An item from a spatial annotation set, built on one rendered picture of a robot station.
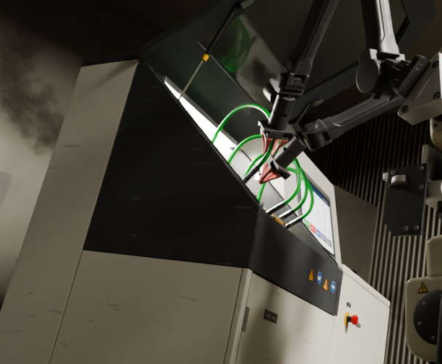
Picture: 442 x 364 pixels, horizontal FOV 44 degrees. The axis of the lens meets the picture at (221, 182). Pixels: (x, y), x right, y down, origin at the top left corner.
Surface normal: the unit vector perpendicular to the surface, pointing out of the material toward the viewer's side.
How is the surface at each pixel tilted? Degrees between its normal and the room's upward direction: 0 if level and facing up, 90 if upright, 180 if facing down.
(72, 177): 90
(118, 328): 90
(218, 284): 90
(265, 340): 90
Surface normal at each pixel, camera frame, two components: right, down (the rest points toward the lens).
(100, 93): -0.48, -0.37
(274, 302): 0.85, 0.01
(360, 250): 0.60, -0.13
